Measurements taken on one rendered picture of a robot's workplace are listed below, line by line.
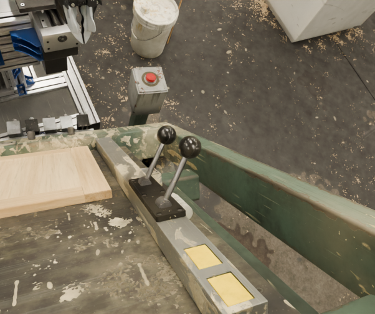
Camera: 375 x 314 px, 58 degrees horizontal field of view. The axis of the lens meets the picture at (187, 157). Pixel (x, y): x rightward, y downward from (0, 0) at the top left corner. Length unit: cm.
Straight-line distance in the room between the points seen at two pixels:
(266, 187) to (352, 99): 264
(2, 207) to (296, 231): 56
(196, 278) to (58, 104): 178
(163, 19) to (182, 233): 200
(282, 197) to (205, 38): 234
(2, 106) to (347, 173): 237
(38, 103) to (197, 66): 120
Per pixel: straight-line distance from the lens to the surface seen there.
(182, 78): 257
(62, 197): 76
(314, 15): 304
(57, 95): 212
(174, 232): 50
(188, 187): 97
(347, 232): 54
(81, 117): 142
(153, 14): 239
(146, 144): 126
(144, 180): 66
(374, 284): 54
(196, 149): 54
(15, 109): 210
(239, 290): 39
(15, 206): 76
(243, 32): 309
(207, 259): 44
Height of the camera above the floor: 201
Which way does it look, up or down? 62 degrees down
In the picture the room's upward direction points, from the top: 35 degrees clockwise
